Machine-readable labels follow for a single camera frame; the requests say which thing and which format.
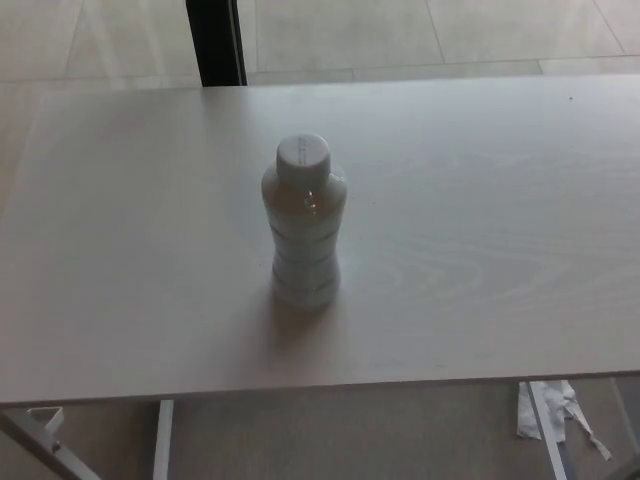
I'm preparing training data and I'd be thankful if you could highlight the clear plastic bottle white cap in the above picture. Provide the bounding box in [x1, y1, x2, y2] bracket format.
[260, 133, 349, 314]

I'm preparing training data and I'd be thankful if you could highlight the white table leg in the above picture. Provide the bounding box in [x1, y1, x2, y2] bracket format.
[152, 398, 175, 480]
[528, 382, 569, 480]

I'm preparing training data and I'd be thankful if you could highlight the crumpled white paper strip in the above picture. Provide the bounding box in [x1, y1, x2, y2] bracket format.
[516, 380, 614, 462]

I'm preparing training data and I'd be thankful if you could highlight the grey table brace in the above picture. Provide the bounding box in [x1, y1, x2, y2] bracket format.
[612, 378, 640, 429]

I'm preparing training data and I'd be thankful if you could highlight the black vertical post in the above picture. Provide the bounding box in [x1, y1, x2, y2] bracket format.
[185, 0, 249, 87]

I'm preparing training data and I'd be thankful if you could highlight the grey table frame with bracket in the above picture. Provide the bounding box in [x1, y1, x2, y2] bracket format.
[0, 405, 101, 480]

